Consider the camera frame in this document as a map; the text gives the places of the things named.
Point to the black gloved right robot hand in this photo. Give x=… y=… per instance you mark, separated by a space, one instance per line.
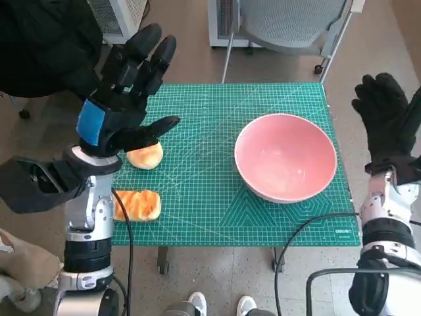
x=385 y=125

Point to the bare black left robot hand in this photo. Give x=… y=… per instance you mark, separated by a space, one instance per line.
x=115 y=112

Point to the round toy bread bun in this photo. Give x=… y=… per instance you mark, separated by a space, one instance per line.
x=146 y=159

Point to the rectangular orange toy bread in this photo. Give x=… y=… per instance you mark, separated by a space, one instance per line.
x=141 y=204

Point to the pink bowl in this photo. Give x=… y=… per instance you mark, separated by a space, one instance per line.
x=286 y=158

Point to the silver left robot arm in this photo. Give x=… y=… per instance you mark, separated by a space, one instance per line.
x=87 y=210

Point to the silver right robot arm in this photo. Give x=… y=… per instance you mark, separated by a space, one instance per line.
x=378 y=204

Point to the white cabinet with grille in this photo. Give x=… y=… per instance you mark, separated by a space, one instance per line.
x=131 y=13

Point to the green cutting mat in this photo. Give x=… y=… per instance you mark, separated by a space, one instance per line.
x=204 y=184

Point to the white air purifier unit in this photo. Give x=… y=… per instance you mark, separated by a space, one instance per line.
x=223 y=23

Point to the grey mesh chair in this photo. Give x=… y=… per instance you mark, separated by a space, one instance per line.
x=283 y=23

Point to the black table leg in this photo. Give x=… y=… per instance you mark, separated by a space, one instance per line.
x=279 y=260
x=163 y=260

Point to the white shoe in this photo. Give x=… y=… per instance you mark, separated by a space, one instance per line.
x=198 y=304
x=247 y=306

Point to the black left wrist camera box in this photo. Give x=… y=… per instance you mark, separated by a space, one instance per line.
x=39 y=184

